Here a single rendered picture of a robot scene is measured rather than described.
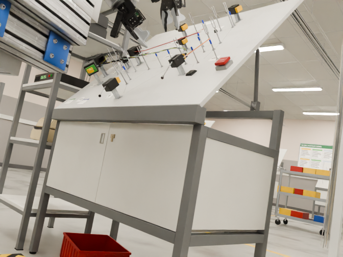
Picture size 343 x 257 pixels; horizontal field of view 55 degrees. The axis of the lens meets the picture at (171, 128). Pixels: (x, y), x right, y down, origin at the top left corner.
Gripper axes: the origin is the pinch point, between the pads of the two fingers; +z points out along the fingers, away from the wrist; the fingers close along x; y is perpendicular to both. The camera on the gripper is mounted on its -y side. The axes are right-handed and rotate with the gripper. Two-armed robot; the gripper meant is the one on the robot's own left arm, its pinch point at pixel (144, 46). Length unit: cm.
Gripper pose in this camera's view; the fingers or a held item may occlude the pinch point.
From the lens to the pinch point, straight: 147.0
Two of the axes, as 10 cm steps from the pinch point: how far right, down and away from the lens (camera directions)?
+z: 6.1, 7.8, 1.4
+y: 7.8, -5.6, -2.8
